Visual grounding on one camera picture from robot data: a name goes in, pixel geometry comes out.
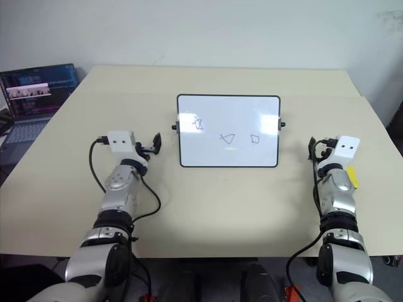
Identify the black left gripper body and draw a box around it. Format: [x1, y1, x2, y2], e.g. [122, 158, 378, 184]
[134, 141, 156, 162]

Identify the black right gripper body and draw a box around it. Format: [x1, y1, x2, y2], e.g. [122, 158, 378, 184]
[315, 137, 335, 162]

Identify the yellow object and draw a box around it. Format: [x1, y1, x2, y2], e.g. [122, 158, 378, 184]
[347, 167, 360, 189]

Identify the black-framed small whiteboard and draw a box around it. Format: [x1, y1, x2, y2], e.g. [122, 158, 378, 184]
[171, 94, 287, 168]

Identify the open grey laptop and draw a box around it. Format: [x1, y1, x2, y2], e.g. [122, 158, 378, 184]
[0, 64, 79, 166]

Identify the dark rounded shape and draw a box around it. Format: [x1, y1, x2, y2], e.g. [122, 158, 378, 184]
[244, 263, 286, 302]

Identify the small black device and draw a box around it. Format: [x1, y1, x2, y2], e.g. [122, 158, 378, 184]
[0, 108, 13, 137]

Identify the red plastic piece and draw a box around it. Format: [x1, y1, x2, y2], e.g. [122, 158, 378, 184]
[284, 284, 299, 302]

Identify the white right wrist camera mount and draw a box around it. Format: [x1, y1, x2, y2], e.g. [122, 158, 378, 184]
[317, 135, 361, 172]

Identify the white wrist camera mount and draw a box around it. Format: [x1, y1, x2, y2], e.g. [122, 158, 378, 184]
[106, 130, 149, 167]
[317, 135, 361, 172]

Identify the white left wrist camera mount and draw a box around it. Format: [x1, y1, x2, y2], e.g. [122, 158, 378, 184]
[106, 130, 149, 167]

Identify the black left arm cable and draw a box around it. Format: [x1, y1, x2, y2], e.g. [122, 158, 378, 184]
[89, 135, 162, 226]

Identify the black table frame bar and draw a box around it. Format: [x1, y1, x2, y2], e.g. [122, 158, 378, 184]
[178, 257, 259, 264]

